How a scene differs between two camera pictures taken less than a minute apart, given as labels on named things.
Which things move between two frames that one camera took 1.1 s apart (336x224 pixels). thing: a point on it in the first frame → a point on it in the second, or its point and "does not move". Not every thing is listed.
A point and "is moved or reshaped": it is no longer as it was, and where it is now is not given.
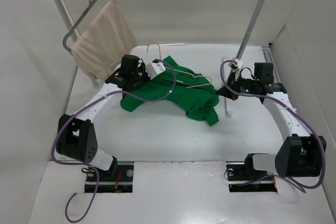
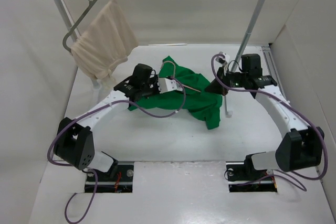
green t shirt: [176, 86] is moved or reshaped
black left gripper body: [140, 77] → [150, 88]
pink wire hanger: [182, 71] → [175, 74]
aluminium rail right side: [270, 59] does not move
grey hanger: [91, 3] does not move
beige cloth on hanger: [106, 41] does not move
